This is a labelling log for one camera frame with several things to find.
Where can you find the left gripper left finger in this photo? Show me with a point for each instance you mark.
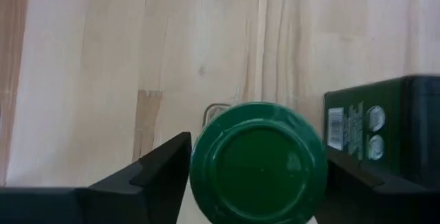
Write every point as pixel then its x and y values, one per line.
pixel 148 196

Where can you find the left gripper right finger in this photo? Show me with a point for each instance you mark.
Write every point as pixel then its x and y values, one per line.
pixel 354 203

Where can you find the dark green spice tin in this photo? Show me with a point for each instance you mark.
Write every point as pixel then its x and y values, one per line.
pixel 395 114

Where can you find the wooden shelf black metal legs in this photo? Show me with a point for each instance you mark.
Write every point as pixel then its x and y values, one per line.
pixel 103 62

